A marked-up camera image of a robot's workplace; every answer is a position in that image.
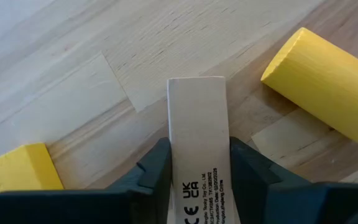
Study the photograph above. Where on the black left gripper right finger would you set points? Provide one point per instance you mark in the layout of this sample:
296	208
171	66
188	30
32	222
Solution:
275	202

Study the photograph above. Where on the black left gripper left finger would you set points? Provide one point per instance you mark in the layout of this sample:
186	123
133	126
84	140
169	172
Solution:
120	205

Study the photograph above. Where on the natural wood block with print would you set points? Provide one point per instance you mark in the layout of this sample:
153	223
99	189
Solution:
197	124

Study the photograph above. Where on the yellow wooden cylinder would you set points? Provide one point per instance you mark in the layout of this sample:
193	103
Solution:
328	87

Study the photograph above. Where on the yellow triangular block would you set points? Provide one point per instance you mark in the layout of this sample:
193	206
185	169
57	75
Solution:
23	169

